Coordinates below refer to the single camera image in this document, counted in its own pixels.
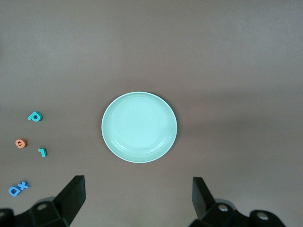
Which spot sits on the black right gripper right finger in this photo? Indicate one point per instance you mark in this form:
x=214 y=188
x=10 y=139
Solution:
x=213 y=212

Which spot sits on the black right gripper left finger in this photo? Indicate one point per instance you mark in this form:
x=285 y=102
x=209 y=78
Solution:
x=59 y=208

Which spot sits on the teal foam letter r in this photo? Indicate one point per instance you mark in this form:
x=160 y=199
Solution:
x=43 y=152

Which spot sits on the orange foam letter e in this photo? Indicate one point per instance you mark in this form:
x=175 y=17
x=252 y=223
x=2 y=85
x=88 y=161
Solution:
x=20 y=143

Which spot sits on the teal foam letter p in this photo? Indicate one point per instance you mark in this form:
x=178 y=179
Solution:
x=35 y=116

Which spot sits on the blue foam letter x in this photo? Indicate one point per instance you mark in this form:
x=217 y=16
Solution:
x=24 y=185

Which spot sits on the blue foam letter D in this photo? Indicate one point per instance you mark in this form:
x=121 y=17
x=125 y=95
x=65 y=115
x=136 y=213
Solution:
x=14 y=191

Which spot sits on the light green plate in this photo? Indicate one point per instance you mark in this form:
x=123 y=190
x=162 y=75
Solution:
x=139 y=127

